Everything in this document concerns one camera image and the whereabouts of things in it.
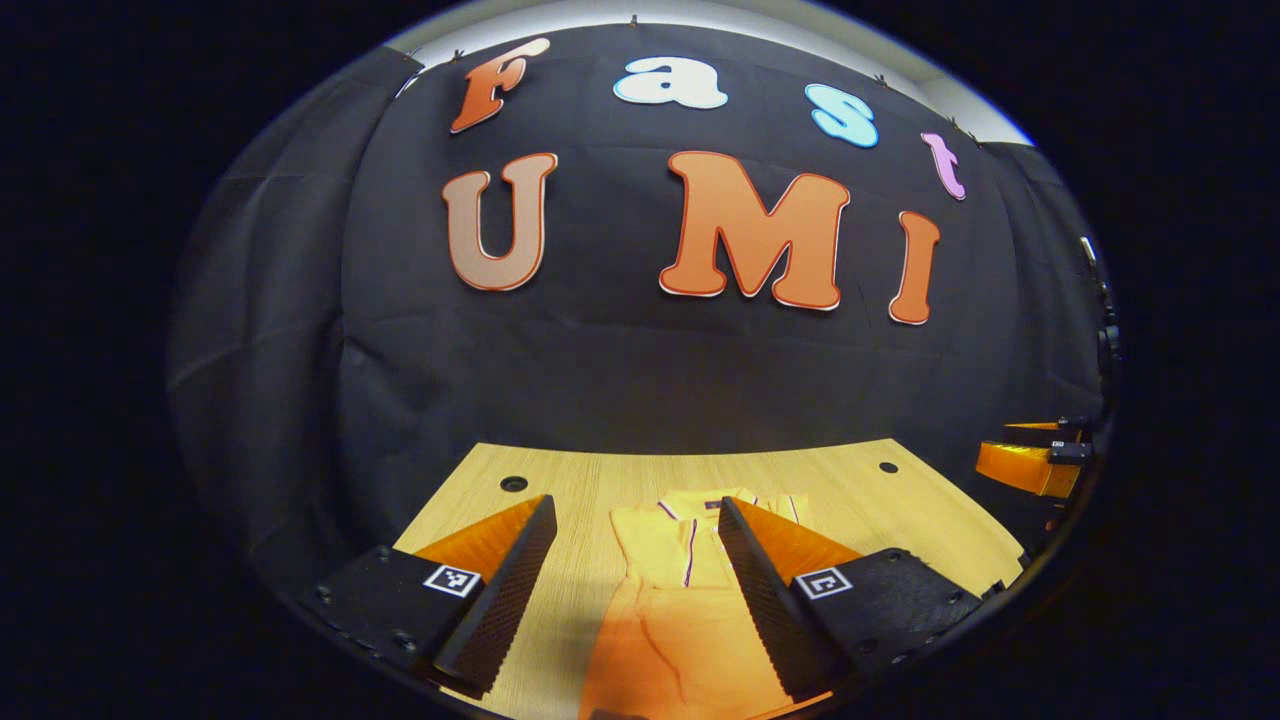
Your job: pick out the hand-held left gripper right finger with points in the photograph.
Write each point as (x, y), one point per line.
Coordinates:
(765, 610)

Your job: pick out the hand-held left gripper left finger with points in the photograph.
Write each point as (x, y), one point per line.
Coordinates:
(505, 610)

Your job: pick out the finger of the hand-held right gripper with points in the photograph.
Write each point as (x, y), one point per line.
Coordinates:
(1035, 430)
(1020, 468)

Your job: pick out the orange T-shirt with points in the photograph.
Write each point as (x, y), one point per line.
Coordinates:
(660, 620)

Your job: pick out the row of black cloth clips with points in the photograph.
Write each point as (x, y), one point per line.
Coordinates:
(633, 19)

